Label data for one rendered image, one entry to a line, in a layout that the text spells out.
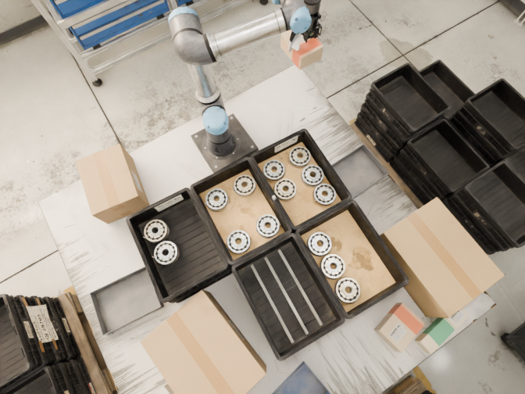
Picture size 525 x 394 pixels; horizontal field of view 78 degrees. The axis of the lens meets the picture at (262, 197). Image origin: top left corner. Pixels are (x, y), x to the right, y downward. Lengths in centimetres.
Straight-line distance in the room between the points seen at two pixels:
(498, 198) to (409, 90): 83
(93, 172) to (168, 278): 62
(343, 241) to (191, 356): 78
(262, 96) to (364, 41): 155
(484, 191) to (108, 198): 201
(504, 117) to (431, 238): 122
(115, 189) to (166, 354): 76
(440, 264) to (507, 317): 125
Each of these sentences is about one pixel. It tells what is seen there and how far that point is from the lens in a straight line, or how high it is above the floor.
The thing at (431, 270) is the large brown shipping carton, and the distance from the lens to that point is 152.
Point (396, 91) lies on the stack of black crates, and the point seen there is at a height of 49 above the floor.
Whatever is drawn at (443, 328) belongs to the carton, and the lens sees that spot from 168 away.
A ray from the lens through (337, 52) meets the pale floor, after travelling 314.
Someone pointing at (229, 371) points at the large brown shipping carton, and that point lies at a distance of 139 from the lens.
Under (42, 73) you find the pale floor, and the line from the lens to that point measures 352.
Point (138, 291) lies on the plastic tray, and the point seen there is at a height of 70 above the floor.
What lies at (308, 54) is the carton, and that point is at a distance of 156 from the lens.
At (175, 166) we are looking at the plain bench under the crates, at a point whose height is 70.
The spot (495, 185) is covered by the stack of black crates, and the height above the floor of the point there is 49.
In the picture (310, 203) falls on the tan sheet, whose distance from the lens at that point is 152.
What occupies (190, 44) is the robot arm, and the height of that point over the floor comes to 138.
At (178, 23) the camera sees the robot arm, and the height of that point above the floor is 138.
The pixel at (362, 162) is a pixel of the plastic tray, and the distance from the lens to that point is 179.
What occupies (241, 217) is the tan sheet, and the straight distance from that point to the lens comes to 149.
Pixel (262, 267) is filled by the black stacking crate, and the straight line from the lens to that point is 144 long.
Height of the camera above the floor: 226
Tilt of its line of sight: 71 degrees down
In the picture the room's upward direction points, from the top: 3 degrees counter-clockwise
